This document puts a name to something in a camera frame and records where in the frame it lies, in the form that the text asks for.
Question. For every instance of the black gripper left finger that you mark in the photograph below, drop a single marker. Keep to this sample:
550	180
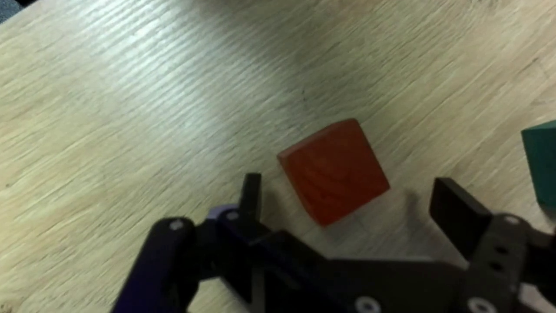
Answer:
175	262

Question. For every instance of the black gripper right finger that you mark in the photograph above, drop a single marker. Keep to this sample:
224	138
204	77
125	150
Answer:
493	244

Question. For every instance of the green cube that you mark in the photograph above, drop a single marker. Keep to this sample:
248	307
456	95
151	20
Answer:
543	166

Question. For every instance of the orange cube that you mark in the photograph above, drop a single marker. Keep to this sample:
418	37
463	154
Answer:
335	175

